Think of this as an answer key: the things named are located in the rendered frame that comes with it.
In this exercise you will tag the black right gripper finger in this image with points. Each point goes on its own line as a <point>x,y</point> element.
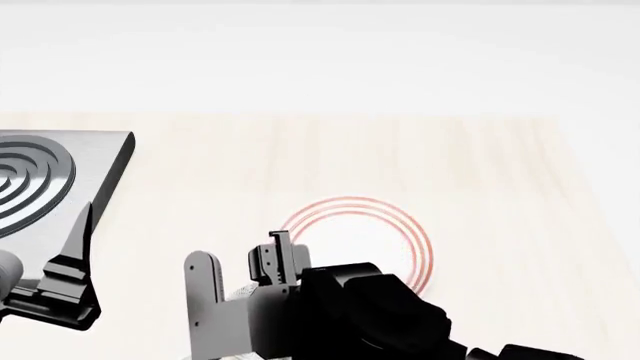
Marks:
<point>267,262</point>

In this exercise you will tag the silver stove with black burner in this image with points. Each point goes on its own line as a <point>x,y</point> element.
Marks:
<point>95,157</point>

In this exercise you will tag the white plate with red rings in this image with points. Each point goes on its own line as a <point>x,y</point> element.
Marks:
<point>360,236</point>

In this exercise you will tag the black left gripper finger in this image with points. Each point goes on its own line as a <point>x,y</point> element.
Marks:
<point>75,262</point>

